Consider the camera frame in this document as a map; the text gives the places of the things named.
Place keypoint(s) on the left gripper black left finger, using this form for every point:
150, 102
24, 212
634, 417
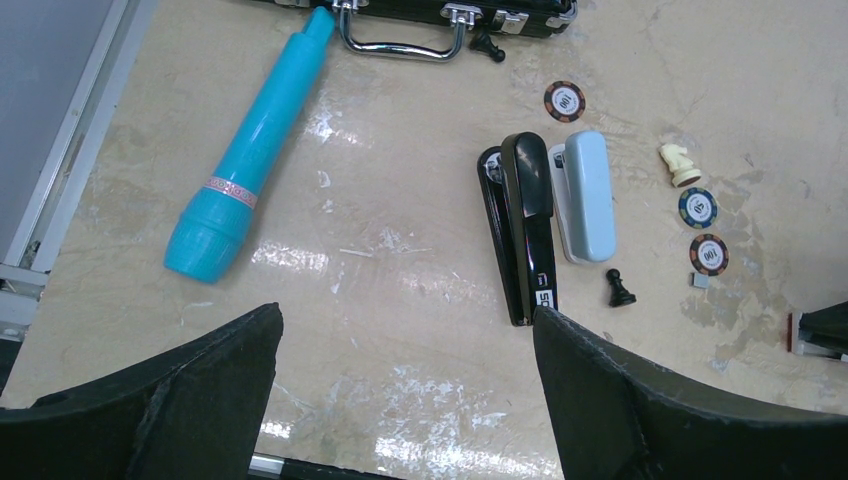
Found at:
192, 412

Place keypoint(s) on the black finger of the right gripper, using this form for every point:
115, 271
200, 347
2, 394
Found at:
827, 327

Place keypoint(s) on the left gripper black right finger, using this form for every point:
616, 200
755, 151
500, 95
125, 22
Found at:
618, 415

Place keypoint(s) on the red staple box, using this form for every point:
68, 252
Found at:
798, 342

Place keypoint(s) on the grey staple strip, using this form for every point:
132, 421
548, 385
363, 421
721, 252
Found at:
699, 280

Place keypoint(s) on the light blue stapler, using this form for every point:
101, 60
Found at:
583, 200

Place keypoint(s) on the black stapler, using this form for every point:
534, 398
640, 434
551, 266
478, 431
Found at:
516, 185

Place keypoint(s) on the black chess pawn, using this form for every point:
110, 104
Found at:
620, 295

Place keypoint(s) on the orange black poker chip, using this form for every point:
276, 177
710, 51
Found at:
708, 254

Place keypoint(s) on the poker chip upper middle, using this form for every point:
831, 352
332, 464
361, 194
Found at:
697, 207

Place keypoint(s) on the small cork piece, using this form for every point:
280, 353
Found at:
681, 167

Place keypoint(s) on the poker chip near case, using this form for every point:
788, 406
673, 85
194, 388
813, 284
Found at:
564, 101

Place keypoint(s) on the black chess piece near case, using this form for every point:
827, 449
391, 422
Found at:
482, 43

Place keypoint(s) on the black poker chip case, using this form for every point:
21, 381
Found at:
533, 19

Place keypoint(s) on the blue handled tool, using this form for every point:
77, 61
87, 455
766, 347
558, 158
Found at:
214, 226

